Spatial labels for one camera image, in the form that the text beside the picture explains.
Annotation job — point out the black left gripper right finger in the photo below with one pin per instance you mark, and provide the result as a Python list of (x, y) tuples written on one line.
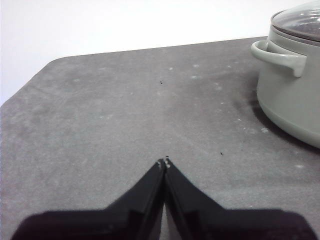
[(225, 222)]

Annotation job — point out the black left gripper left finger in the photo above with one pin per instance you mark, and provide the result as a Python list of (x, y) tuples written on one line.
[(100, 222)]

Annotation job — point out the glass lid with green knob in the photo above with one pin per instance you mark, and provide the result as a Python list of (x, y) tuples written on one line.
[(300, 20)]

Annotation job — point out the sage green electric cooking pot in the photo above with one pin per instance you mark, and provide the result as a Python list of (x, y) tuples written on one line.
[(287, 100)]

